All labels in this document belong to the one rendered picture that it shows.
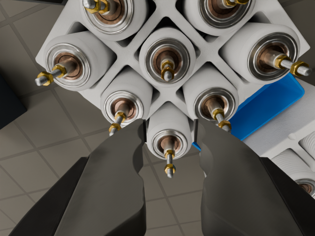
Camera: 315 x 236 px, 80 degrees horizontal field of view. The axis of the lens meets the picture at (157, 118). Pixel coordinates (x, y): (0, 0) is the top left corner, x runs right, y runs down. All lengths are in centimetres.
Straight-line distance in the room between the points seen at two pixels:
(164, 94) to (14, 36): 48
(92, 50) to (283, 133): 48
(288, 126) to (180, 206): 59
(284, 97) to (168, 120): 34
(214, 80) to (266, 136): 29
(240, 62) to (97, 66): 24
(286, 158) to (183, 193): 47
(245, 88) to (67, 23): 38
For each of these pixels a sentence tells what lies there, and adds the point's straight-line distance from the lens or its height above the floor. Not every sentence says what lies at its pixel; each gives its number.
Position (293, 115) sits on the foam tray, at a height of 13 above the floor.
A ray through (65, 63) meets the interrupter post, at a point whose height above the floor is 27.
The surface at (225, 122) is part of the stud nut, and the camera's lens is 29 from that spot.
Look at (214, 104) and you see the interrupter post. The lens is 35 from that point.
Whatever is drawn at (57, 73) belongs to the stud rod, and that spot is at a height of 30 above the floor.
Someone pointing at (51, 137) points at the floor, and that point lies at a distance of 81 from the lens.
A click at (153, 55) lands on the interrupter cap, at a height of 25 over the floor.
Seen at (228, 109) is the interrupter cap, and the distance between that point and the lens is 37.
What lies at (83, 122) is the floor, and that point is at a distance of 72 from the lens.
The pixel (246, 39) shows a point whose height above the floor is 24.
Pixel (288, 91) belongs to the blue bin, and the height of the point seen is 8.
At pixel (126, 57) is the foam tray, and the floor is 18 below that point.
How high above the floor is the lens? 57
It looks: 62 degrees down
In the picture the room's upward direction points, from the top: 176 degrees counter-clockwise
